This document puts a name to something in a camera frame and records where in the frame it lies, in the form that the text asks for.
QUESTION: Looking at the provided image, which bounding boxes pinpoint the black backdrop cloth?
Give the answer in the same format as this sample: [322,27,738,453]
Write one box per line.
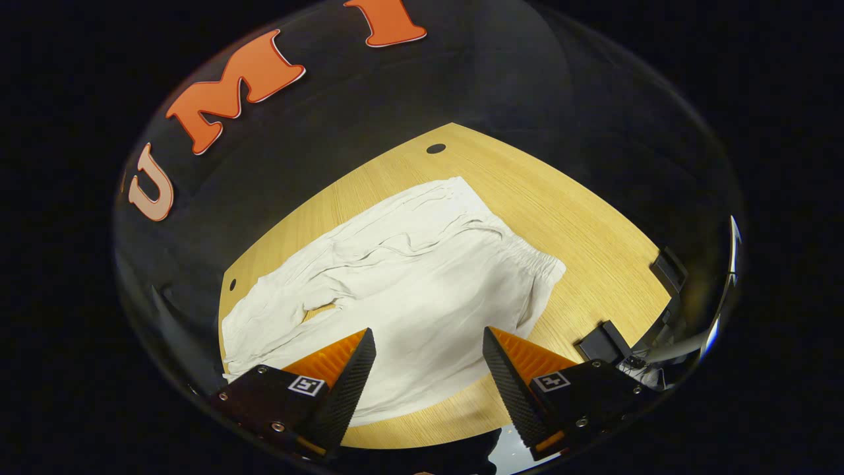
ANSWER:
[112,0,740,403]

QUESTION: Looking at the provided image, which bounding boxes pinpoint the white jeans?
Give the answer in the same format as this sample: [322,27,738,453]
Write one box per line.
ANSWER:
[221,176,566,428]

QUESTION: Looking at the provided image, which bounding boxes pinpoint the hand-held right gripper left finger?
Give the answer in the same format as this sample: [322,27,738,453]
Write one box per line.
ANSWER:
[210,328,377,460]

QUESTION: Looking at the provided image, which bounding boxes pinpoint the black chair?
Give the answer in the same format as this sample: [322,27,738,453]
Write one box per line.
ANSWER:
[574,246,692,371]

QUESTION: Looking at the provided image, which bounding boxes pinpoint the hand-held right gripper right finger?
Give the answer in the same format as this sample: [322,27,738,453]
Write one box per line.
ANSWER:
[482,326,661,461]

